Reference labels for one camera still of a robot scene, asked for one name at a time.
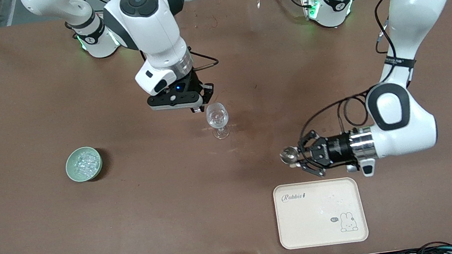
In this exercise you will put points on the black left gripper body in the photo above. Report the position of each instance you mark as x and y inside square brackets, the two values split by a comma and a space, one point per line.
[334, 148]

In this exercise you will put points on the cream rabbit print tray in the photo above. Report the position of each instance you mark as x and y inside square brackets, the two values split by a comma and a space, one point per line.
[315, 219]

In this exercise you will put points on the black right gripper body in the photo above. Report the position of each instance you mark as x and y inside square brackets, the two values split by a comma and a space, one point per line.
[194, 82]

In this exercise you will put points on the brown table mat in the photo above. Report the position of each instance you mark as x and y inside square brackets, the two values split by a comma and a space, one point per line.
[134, 220]

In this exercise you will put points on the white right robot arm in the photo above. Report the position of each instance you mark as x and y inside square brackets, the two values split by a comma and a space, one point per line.
[153, 23]

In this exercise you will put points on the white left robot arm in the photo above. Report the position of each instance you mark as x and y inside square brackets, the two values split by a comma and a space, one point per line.
[403, 131]

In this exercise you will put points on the steel double jigger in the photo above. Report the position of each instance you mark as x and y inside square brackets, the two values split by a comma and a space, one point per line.
[288, 156]

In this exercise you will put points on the clear wine glass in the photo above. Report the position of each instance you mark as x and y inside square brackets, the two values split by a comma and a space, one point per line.
[217, 119]

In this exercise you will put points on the green ceramic bowl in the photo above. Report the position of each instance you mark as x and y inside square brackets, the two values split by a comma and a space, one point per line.
[70, 172]

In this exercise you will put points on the clear ice cubes pile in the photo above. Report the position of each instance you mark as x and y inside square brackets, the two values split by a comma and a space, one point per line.
[86, 163]

